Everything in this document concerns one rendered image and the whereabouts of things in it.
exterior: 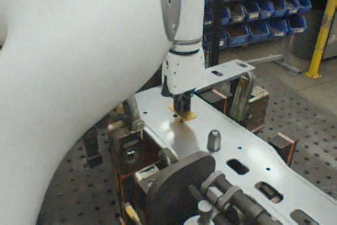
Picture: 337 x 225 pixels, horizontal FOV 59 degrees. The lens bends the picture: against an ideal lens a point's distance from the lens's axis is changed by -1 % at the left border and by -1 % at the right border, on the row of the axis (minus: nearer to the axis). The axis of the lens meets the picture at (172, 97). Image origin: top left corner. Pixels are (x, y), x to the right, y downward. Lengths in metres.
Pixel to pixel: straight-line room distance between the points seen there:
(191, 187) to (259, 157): 0.31
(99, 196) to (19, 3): 0.89
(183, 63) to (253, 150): 0.26
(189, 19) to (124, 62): 0.47
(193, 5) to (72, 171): 0.74
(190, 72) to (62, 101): 0.55
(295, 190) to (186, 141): 0.26
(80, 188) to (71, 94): 0.91
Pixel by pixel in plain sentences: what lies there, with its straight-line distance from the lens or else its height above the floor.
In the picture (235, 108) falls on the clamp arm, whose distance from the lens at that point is 0.84.
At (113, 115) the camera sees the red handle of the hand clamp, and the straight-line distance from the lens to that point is 0.66.
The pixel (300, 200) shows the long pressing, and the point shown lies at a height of 1.00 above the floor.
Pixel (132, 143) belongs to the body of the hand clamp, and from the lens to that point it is 0.70.
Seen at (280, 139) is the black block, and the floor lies 0.99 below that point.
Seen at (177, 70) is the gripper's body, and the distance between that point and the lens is 0.67.
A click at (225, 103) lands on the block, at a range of 0.96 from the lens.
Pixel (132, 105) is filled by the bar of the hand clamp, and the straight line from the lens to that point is 0.66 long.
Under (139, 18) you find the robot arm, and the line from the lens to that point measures 0.17.
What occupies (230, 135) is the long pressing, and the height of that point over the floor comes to 1.00.
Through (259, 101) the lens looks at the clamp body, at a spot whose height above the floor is 1.03.
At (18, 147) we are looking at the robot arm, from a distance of 0.19.
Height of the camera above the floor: 1.47
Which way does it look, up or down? 31 degrees down
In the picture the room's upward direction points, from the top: straight up
